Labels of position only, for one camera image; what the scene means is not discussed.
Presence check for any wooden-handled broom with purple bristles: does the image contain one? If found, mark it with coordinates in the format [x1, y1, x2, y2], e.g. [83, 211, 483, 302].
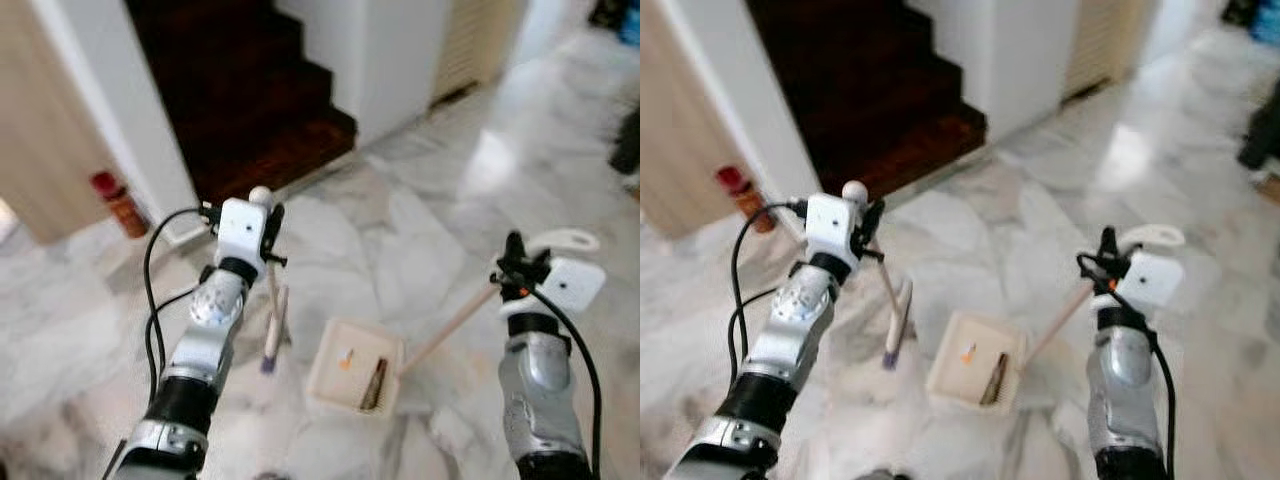
[248, 185, 291, 376]
[842, 180, 913, 371]

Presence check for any beige long-handled dustpan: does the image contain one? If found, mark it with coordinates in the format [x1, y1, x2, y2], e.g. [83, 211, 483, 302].
[305, 228, 601, 418]
[925, 225, 1186, 416]

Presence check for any small brown metal cylinder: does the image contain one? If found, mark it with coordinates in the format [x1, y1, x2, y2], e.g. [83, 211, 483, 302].
[360, 358, 391, 413]
[980, 352, 1011, 407]

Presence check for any dark wooden staircase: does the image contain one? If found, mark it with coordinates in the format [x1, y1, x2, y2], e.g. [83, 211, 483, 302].
[745, 0, 989, 201]
[125, 0, 358, 206]

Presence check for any tall black bag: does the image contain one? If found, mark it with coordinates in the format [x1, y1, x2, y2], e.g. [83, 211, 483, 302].
[610, 105, 641, 176]
[1237, 95, 1280, 173]

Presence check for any beige louvred door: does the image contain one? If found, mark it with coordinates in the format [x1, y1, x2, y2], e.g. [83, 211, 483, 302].
[1062, 0, 1161, 101]
[430, 0, 526, 106]

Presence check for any light wooden door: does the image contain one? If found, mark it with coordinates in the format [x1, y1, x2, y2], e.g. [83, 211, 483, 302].
[0, 0, 93, 246]
[640, 0, 726, 241]

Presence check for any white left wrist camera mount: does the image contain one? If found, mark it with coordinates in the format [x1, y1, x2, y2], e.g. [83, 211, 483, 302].
[805, 193, 863, 259]
[217, 197, 269, 266]

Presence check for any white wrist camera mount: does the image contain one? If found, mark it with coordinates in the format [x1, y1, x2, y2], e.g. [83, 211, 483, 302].
[805, 193, 863, 259]
[217, 197, 269, 266]
[1122, 250, 1186, 311]
[540, 257, 607, 319]

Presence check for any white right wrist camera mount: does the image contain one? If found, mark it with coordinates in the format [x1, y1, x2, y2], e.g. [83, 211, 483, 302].
[540, 257, 607, 319]
[1122, 250, 1186, 311]

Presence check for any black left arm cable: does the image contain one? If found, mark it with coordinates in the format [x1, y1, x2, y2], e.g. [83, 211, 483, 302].
[728, 285, 781, 371]
[142, 205, 223, 401]
[730, 200, 809, 381]
[145, 285, 201, 376]

